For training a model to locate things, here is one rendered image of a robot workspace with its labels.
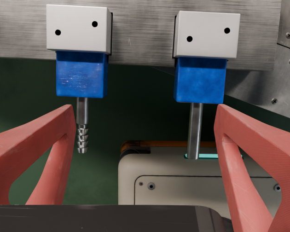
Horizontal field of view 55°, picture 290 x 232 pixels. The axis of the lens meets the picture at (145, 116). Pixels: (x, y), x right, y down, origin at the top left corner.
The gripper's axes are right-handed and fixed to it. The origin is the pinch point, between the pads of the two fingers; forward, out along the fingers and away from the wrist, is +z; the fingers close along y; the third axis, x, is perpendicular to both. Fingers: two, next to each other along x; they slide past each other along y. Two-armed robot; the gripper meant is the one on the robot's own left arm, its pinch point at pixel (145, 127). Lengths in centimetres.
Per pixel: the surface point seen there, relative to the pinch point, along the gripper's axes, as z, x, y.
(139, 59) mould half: 14.3, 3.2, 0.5
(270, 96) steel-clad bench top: 17.3, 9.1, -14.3
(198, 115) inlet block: 11.4, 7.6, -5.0
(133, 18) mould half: 15.9, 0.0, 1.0
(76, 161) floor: 74, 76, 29
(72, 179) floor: 70, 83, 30
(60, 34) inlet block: 13.9, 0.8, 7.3
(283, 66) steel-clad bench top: 18.8, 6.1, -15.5
